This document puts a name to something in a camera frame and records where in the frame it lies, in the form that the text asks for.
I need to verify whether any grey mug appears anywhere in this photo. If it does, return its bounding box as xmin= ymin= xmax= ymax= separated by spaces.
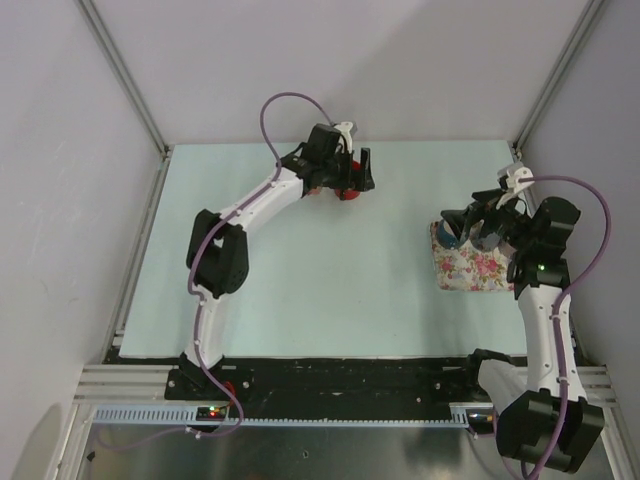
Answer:
xmin=471 ymin=234 xmax=504 ymax=253

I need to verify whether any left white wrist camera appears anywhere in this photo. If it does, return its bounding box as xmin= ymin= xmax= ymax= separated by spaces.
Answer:
xmin=332 ymin=121 xmax=357 ymax=154

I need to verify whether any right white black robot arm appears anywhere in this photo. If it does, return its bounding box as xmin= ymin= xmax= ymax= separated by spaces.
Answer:
xmin=436 ymin=189 xmax=605 ymax=478

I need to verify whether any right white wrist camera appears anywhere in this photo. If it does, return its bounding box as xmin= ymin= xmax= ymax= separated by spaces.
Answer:
xmin=496 ymin=162 xmax=533 ymax=209

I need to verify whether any right aluminium frame post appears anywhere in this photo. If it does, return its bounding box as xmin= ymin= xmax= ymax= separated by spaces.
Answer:
xmin=511 ymin=0 xmax=610 ymax=161

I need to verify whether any red mug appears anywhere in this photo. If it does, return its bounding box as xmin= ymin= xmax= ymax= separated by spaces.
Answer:
xmin=334 ymin=161 xmax=360 ymax=201

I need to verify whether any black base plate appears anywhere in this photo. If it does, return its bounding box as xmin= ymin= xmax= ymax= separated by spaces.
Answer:
xmin=101 ymin=349 xmax=531 ymax=422

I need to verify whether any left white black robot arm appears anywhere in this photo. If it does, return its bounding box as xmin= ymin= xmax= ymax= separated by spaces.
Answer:
xmin=179 ymin=121 xmax=375 ymax=399

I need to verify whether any floral tray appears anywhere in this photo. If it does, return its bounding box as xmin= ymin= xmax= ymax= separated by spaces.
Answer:
xmin=430 ymin=222 xmax=514 ymax=292

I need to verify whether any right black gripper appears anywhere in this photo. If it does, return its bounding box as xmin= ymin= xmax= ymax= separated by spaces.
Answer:
xmin=441 ymin=187 xmax=536 ymax=251

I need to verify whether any left aluminium frame post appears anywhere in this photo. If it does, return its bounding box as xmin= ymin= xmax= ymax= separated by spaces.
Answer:
xmin=75 ymin=0 xmax=169 ymax=160

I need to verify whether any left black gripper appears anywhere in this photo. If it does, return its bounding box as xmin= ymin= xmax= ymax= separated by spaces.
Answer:
xmin=320 ymin=147 xmax=373 ymax=193

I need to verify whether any aluminium frame post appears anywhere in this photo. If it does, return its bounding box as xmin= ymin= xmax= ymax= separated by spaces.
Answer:
xmin=511 ymin=0 xmax=610 ymax=161
xmin=75 ymin=0 xmax=169 ymax=160

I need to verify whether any grey slotted cable duct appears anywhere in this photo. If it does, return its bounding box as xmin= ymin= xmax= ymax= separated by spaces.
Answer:
xmin=92 ymin=402 xmax=473 ymax=429

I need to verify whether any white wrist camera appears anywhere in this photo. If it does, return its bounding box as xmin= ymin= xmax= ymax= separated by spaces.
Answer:
xmin=332 ymin=121 xmax=357 ymax=154
xmin=496 ymin=162 xmax=533 ymax=209

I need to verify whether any blue mug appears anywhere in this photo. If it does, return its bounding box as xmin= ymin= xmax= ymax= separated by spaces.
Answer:
xmin=436 ymin=220 xmax=459 ymax=250

